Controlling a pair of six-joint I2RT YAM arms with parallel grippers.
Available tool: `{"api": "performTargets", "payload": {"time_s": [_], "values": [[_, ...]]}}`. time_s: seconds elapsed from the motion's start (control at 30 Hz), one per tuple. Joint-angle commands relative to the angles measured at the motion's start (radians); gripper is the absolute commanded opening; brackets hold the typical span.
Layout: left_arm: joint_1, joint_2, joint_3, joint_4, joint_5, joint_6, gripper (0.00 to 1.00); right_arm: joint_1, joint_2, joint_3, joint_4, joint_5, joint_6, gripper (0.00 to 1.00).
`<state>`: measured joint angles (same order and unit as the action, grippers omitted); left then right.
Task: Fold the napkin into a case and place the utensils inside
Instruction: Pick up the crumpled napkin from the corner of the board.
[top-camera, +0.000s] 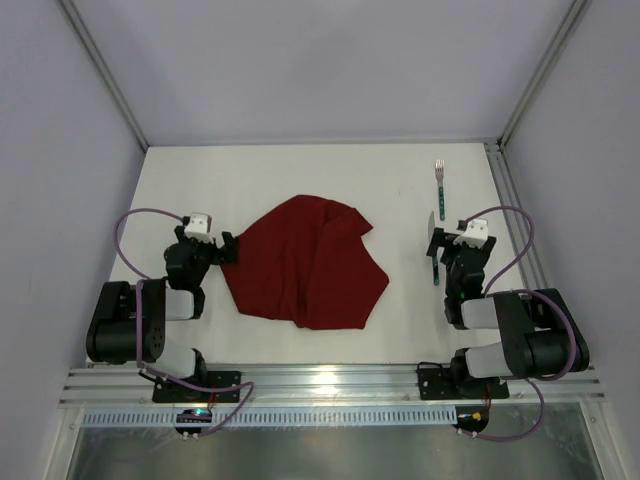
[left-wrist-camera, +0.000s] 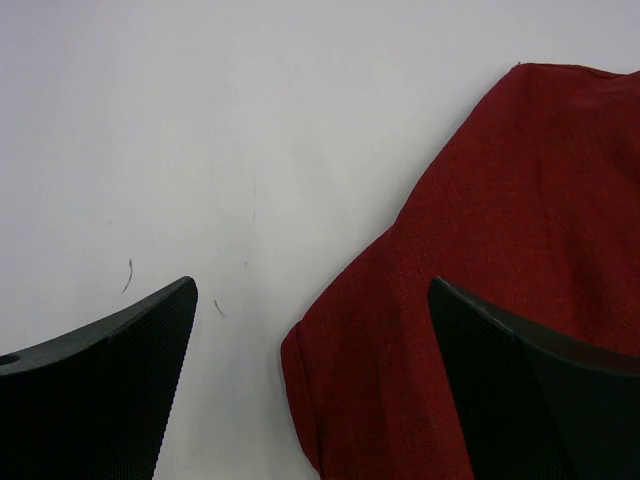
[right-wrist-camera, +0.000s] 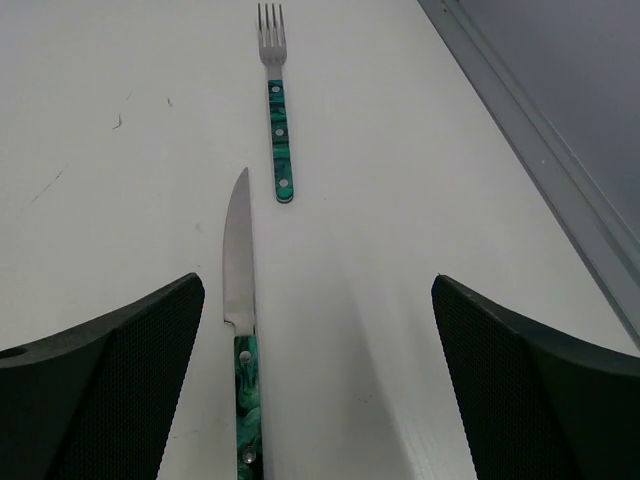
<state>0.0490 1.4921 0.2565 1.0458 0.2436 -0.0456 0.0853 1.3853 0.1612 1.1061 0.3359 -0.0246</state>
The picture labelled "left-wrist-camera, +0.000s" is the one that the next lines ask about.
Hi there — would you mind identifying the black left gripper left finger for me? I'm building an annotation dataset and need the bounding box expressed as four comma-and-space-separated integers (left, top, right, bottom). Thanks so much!
1, 276, 198, 479

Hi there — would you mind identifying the dark red cloth napkin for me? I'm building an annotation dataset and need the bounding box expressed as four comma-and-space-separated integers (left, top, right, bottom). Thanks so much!
281, 63, 639, 479

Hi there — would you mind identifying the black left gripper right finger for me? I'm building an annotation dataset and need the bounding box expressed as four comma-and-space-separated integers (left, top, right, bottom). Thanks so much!
427, 277, 639, 479

